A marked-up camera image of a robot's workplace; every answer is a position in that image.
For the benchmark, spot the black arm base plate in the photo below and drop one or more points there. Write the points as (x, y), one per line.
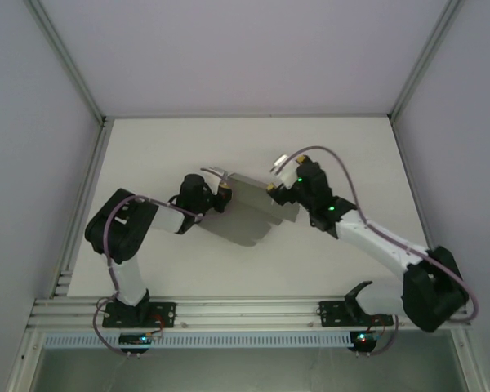
(330, 310)
(165, 308)

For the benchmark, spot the aluminium frame post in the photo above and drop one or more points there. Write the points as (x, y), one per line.
(70, 61)
(420, 61)

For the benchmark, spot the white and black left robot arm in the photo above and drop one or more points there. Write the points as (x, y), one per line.
(114, 228)

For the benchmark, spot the aluminium table side rail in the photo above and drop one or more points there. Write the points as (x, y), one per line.
(93, 163)

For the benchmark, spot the aluminium lower frame leg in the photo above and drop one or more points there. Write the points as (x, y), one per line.
(24, 363)
(469, 363)

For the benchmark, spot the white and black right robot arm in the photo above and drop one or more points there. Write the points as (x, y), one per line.
(433, 290)

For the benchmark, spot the aluminium mounting rail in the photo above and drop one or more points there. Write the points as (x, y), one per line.
(245, 312)

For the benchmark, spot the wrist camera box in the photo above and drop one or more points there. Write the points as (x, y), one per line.
(214, 170)
(286, 175)

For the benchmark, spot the black controller board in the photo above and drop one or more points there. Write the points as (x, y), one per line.
(134, 339)
(363, 338)

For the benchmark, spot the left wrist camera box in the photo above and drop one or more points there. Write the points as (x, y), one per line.
(214, 170)

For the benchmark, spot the grey cardboard box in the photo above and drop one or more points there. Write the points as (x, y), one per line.
(249, 212)

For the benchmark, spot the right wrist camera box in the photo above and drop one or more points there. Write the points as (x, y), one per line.
(286, 175)

